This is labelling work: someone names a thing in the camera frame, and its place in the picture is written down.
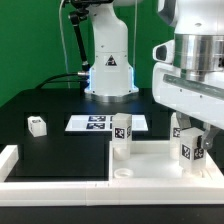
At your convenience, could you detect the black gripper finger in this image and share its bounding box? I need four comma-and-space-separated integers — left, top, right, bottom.
201, 123, 220, 150
176, 111, 191, 130

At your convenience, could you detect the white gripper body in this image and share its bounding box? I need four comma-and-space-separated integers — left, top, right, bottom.
152, 40, 224, 130

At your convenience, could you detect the white square tabletop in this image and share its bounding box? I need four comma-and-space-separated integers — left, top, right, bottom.
109, 141, 224, 180

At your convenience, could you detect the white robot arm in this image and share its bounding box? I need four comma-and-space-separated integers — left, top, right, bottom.
86, 0, 224, 149

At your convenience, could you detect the white U-shaped obstacle fence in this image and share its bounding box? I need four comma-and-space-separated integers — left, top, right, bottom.
0, 145, 224, 206

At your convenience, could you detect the AprilTag marker sheet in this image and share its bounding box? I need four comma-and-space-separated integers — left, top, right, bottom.
65, 115, 148, 132

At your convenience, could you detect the black cable on table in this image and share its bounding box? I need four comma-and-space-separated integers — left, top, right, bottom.
35, 71, 90, 90

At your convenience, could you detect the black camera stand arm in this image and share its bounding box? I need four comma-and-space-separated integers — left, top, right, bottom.
61, 0, 111, 73

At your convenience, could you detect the white hanging cable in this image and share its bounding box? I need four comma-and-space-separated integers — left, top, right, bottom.
58, 0, 72, 90

